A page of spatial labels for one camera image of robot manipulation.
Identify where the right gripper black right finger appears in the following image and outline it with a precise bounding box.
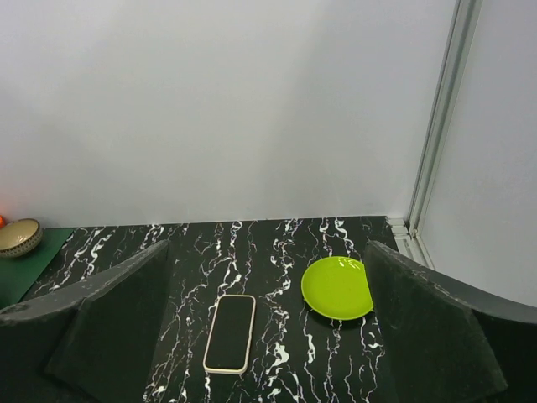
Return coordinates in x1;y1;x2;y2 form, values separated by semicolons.
364;241;536;402

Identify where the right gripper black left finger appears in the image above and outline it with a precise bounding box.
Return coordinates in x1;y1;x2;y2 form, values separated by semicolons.
1;241;169;402

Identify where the phone in beige case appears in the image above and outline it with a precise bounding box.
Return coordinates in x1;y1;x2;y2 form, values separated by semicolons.
203;295;256;375

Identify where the green mat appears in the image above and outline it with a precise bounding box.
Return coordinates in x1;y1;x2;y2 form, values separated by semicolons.
1;228;73;309

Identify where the lime green plate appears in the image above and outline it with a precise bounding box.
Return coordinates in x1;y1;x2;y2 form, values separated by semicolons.
300;256;373;321

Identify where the brown patterned bowl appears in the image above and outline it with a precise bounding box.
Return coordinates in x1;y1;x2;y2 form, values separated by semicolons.
1;218;44;258

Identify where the aluminium corner post right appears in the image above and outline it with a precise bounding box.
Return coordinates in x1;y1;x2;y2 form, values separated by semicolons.
388;1;482;269

